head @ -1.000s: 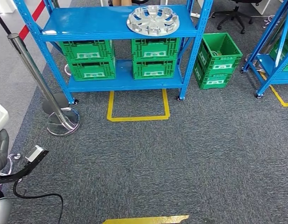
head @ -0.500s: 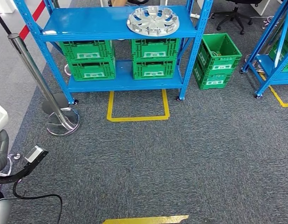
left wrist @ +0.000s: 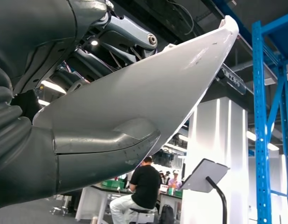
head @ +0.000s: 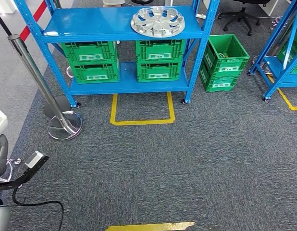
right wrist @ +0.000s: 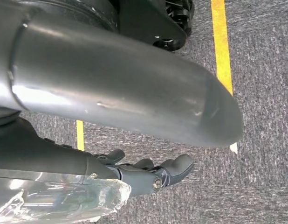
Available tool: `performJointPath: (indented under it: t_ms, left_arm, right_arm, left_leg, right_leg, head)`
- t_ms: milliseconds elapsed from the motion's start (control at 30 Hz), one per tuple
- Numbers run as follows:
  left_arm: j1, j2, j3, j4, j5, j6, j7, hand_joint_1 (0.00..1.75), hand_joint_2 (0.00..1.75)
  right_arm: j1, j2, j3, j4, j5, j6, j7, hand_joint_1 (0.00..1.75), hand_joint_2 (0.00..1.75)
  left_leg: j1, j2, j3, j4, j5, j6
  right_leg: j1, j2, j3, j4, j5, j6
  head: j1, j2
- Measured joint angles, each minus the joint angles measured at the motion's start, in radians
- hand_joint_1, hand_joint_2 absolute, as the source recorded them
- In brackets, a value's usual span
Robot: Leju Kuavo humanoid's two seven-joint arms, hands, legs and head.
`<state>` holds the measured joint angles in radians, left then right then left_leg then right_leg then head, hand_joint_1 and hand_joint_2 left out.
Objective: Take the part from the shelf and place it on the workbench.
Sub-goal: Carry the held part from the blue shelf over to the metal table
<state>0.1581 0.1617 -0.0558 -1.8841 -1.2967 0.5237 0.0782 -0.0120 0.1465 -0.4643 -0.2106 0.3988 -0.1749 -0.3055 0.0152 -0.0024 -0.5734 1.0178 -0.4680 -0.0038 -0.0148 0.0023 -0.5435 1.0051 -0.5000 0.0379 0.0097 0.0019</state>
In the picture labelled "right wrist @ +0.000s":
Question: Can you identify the clear plastic wrap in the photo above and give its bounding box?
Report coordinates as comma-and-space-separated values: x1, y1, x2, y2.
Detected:
0, 169, 131, 224

